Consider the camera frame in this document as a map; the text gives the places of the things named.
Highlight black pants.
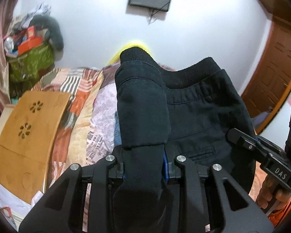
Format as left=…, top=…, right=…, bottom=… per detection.
left=113, top=47, right=255, bottom=232

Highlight right hand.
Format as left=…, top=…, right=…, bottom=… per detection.
left=255, top=175, right=291, bottom=212

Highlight folded blue jeans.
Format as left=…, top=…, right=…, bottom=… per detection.
left=114, top=111, right=122, bottom=147

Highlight printed newspaper-pattern blanket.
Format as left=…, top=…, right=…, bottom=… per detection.
left=31, top=63, right=265, bottom=233

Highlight wooden door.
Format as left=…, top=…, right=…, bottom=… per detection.
left=241, top=0, right=291, bottom=134

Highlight wooden lap desk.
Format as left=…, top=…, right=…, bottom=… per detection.
left=0, top=91, right=70, bottom=203

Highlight yellow pillow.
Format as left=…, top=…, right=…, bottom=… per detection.
left=109, top=43, right=155, bottom=65

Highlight green patterned storage box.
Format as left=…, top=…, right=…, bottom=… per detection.
left=8, top=44, right=55, bottom=83

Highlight grey plush toy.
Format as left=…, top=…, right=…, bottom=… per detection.
left=29, top=15, right=64, bottom=52

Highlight orange box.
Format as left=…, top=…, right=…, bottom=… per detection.
left=18, top=36, right=43, bottom=55

